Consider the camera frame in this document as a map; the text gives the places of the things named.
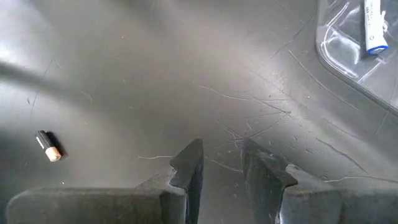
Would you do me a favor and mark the clear plastic bin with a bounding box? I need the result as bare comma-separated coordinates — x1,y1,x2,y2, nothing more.
315,0,398,118

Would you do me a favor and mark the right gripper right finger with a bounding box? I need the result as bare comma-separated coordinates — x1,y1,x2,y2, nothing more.
242,139,398,224

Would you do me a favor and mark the black copper AAA battery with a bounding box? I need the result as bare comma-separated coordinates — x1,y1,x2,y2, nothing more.
34,129,63,163

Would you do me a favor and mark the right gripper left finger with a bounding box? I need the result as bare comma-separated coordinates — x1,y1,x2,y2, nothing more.
5,139,205,224

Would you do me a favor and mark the white AAA battery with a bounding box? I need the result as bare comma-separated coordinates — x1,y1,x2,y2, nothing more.
363,0,389,57

